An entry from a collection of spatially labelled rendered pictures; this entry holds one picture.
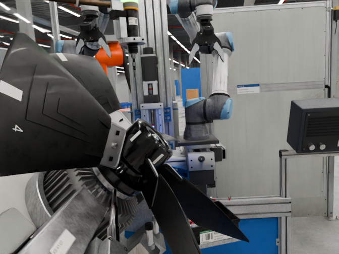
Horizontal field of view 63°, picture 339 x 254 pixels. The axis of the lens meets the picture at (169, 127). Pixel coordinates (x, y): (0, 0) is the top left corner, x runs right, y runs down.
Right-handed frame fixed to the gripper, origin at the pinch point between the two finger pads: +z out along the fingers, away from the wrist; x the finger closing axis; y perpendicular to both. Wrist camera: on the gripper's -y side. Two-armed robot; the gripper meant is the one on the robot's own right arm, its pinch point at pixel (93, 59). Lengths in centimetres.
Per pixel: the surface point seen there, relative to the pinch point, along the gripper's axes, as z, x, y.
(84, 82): 12, -12, -53
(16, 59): 9, -13, -84
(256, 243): 82, -66, -15
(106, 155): 27, -21, -70
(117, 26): -1, -22, -53
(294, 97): 30, -143, 129
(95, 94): 15, -15, -54
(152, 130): 25, -29, -57
